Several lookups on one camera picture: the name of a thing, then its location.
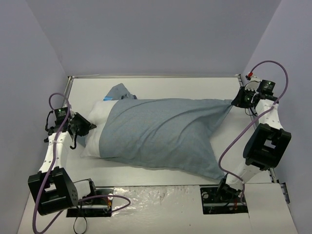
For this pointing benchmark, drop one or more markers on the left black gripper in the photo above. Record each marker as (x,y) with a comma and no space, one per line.
(81,124)

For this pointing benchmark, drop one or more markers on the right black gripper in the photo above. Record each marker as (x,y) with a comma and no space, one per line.
(239,99)

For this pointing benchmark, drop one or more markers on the white pillow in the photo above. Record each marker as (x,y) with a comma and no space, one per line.
(98,116)

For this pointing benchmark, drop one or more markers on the blue patterned pillowcase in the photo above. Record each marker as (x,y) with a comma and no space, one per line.
(169,133)

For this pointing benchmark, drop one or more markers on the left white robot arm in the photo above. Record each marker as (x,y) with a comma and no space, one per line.
(52,187)

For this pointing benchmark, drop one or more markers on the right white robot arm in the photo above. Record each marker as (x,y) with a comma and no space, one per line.
(267,144)

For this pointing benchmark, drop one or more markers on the blue white pillow tag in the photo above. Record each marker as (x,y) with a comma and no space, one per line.
(106,98)

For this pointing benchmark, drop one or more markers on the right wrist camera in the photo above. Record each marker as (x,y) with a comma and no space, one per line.
(253,83)

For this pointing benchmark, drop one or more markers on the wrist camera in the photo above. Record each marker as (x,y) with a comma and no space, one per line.
(66,108)
(253,83)

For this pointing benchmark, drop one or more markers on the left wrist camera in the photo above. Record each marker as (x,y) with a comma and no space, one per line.
(66,108)

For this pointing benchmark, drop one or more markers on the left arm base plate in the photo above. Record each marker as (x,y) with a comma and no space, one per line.
(98,207)

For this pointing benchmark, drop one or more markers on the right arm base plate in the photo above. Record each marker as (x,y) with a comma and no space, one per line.
(216,204)

